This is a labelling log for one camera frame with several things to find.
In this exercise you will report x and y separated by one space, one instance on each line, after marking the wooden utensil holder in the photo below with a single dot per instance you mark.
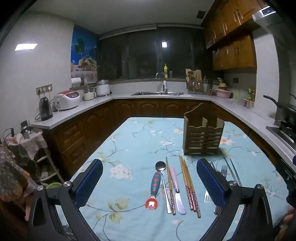
203 139

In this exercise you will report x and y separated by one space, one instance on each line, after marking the black power adapter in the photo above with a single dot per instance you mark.
24 126

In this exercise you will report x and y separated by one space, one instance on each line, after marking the straw-coloured bowl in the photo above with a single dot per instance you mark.
222 85

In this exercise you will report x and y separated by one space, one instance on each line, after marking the yellow bottle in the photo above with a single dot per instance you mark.
166 71

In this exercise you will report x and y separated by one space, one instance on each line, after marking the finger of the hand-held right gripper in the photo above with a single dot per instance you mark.
285 172

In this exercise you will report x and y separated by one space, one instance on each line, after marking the blue floral tablecloth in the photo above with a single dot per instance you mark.
129 148

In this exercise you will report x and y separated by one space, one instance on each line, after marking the knife block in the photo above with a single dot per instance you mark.
210 90

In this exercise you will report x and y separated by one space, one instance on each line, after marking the metal spoon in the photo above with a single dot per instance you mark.
160 166

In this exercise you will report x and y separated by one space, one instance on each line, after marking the wall socket strip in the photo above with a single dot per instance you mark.
44 89

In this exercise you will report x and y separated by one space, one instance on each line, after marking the clear green pitcher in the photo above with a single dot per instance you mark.
237 97

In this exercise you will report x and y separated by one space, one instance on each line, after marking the tropical fruit wall poster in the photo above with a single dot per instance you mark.
83 46

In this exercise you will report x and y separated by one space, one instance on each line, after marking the curved chrome faucet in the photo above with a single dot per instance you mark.
159 72

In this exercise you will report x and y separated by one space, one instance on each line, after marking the white and red rice cooker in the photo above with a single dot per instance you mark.
67 100

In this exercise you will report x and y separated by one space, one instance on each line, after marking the white shelf rack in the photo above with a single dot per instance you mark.
49 162

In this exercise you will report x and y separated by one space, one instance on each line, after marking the steel kitchen sink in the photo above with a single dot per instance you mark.
148 93

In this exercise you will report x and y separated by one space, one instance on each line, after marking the ceiling vent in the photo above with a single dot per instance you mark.
200 14

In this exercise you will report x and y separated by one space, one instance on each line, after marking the short wooden wall cabinets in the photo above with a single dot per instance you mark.
235 55

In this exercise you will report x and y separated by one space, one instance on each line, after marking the blue red-dotted kid's fork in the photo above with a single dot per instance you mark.
155 183

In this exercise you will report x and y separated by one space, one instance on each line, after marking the large white lidded jar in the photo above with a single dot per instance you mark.
103 89

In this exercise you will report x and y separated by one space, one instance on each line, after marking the seasoning bottles group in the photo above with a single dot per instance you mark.
248 104

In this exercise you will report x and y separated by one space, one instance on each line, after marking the white tap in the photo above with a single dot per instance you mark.
165 87

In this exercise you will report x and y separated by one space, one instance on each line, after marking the small white lidded jar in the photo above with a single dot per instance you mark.
89 95

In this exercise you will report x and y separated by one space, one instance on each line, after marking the white countertop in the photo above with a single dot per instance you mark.
124 95

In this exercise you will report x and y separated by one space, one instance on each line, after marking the dark kitchen window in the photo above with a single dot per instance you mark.
138 55

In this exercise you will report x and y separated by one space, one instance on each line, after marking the red-patterned wooden chopstick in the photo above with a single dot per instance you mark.
189 185
170 185
197 208
186 183

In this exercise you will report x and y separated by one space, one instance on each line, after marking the gas stove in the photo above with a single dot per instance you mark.
282 134

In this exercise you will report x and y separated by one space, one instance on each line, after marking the lace cloth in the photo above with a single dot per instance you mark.
32 143

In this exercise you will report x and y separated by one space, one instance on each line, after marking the dark floral cloth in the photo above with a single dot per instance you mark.
13 171

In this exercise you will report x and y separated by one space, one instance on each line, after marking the pink basin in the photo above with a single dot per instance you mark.
223 93

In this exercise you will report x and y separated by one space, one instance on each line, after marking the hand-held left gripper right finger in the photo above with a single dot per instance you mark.
210 183

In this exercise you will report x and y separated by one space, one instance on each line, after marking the wooden base cabinets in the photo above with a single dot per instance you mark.
148 107

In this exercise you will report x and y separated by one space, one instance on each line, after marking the black wok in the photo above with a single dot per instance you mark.
289 113

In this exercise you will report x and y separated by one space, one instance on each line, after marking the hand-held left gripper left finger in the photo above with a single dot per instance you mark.
90 183

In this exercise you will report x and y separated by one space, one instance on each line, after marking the dark wall socket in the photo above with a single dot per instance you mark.
235 80

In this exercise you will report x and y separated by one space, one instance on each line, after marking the yellow-label bottle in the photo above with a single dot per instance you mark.
253 95
250 93

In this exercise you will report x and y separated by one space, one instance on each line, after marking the tall wooden wall cabinets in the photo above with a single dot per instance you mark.
222 20

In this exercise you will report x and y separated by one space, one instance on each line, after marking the person's right hand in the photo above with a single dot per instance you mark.
290 219

